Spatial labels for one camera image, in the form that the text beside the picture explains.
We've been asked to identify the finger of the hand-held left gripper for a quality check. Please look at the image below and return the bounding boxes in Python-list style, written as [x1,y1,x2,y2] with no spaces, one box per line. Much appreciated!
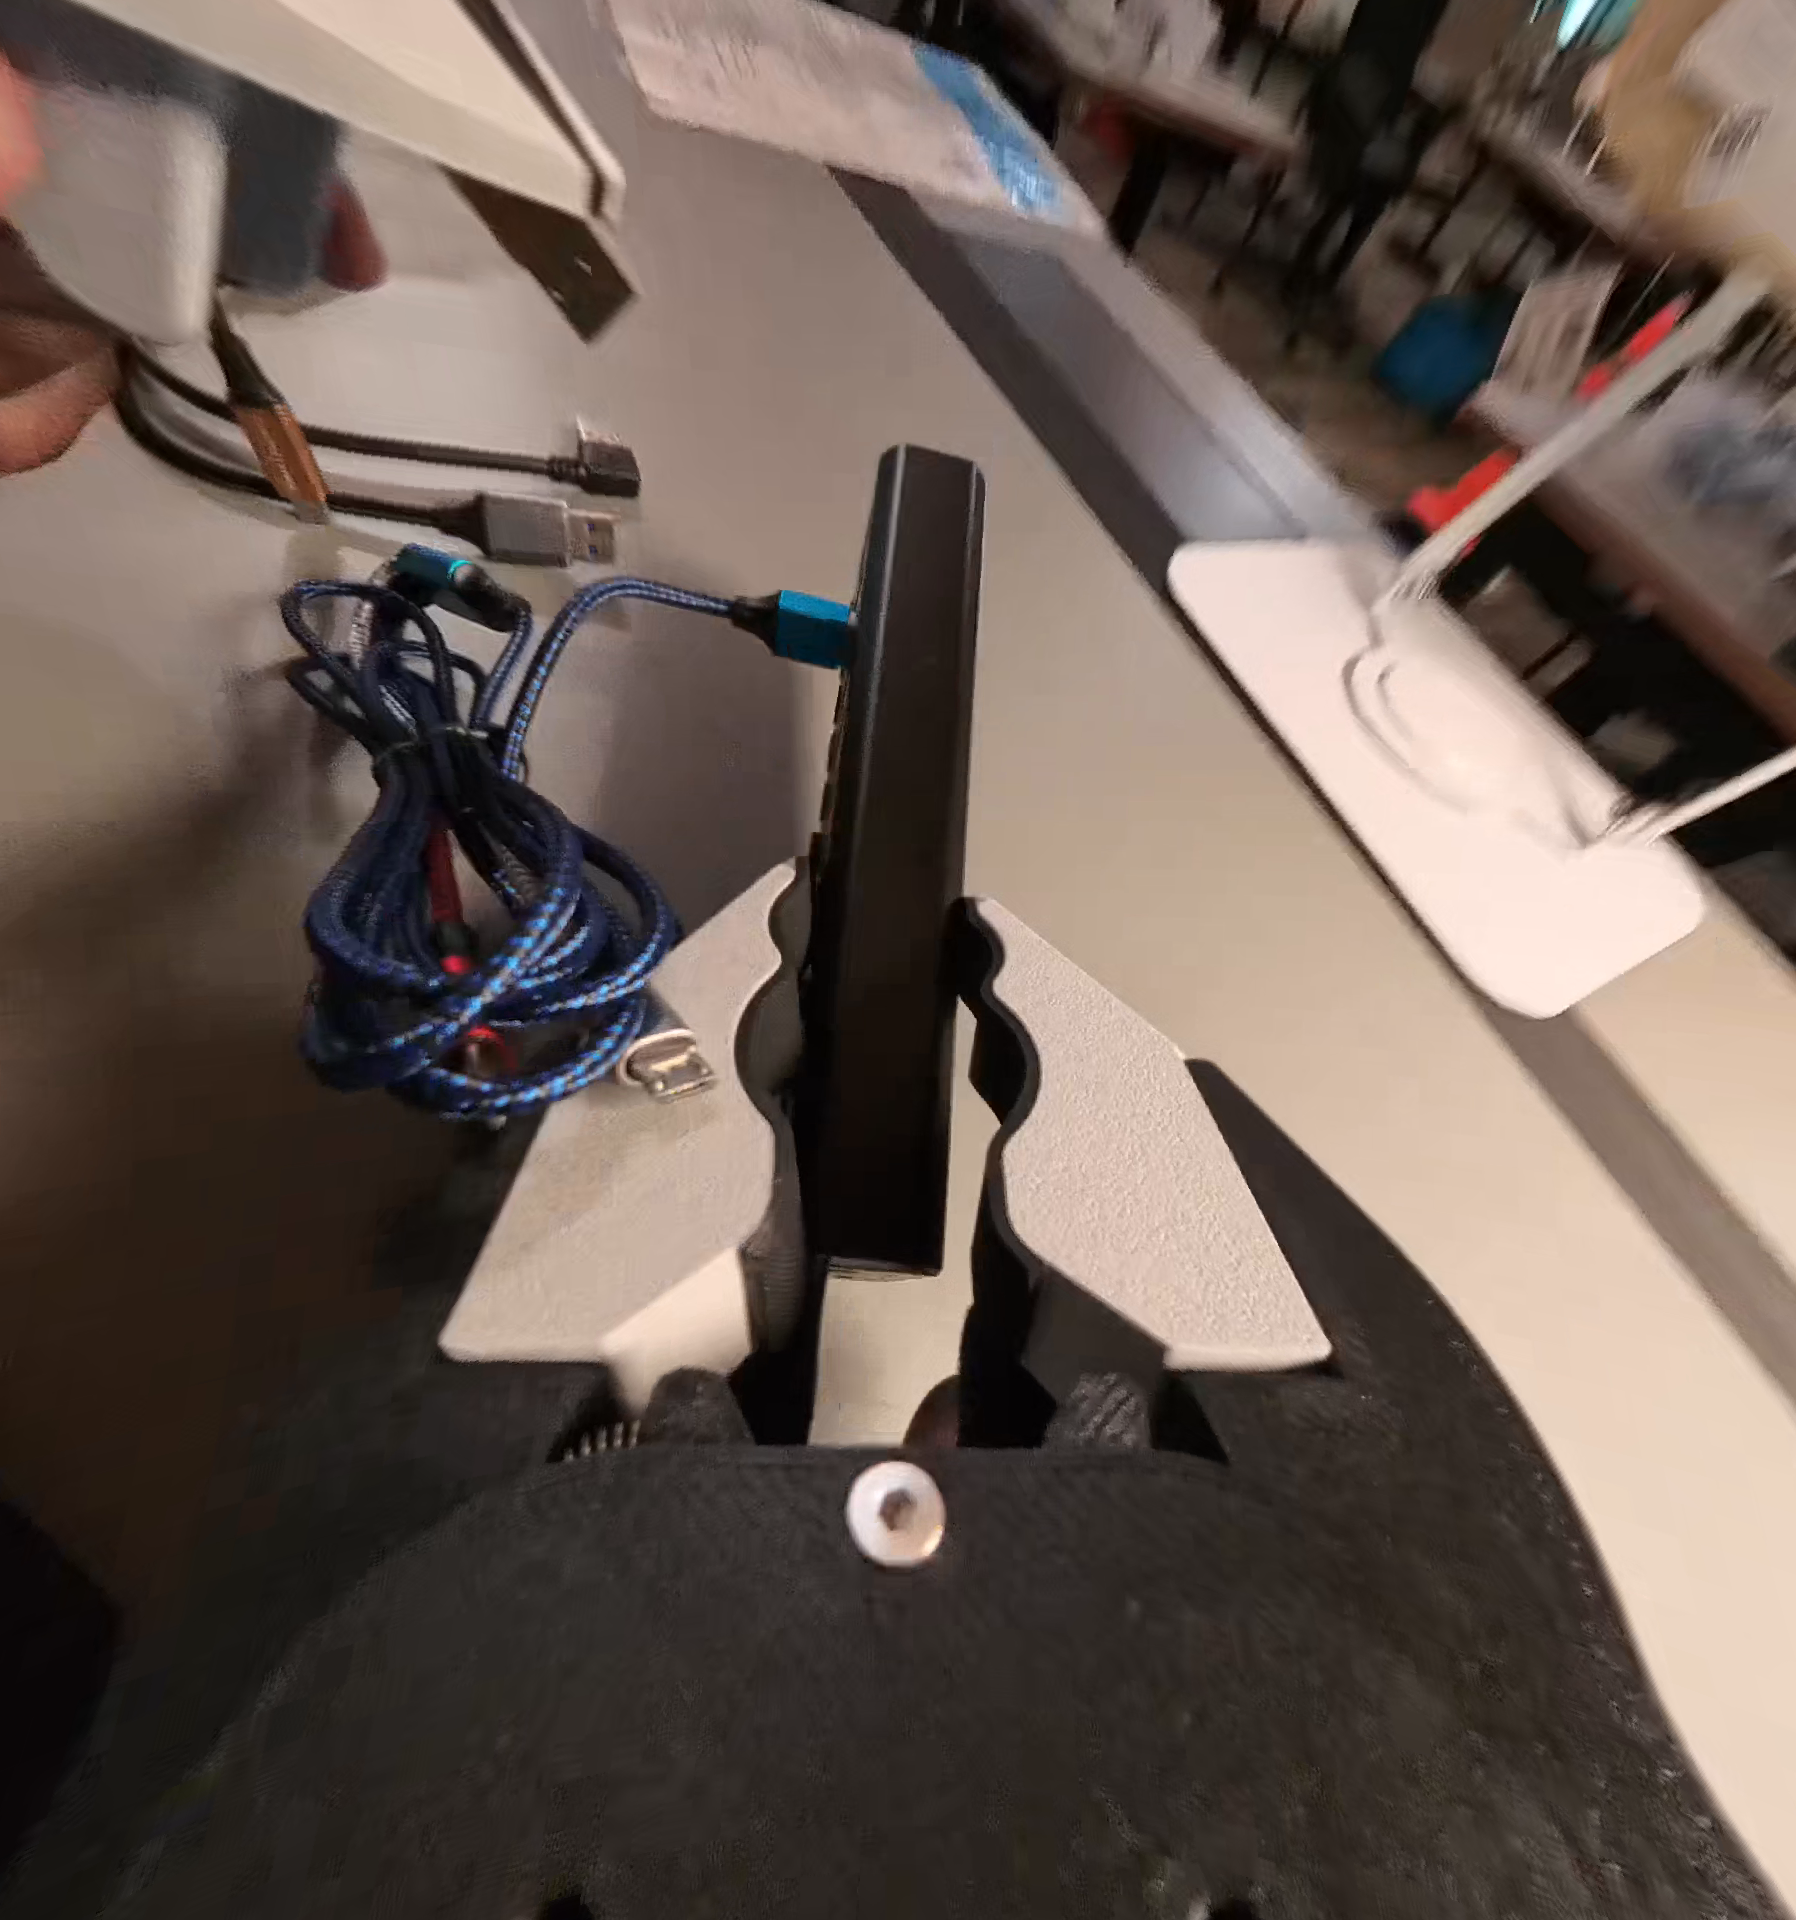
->
[29,87,228,350]
[223,87,347,290]

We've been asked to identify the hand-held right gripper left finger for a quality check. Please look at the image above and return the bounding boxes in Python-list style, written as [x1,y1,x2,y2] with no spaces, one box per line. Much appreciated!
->
[440,862,814,1407]

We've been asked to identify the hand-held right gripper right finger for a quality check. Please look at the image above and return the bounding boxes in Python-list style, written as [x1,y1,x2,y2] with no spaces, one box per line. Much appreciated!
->
[958,897,1334,1377]

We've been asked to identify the blue braided cable bundle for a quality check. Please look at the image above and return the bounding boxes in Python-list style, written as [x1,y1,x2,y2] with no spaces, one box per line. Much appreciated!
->
[280,543,857,1123]

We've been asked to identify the black usb hub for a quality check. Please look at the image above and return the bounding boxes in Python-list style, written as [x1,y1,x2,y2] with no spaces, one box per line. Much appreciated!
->
[798,443,989,1279]

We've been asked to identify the USB plug adapter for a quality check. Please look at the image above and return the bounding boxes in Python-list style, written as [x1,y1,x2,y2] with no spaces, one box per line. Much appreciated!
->
[124,381,634,572]

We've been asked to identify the white board with dark edge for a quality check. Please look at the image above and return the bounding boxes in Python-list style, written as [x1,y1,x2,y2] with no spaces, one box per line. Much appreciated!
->
[78,0,645,343]

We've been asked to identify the paper sheet with blue print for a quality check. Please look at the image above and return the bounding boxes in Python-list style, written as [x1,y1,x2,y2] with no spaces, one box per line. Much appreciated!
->
[605,0,1113,243]

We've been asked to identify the blue bag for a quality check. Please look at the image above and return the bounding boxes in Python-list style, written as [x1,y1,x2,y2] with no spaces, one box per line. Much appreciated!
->
[1376,293,1518,425]

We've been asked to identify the black cable with angled plug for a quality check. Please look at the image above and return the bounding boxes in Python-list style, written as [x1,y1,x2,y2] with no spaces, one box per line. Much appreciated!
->
[117,345,641,499]

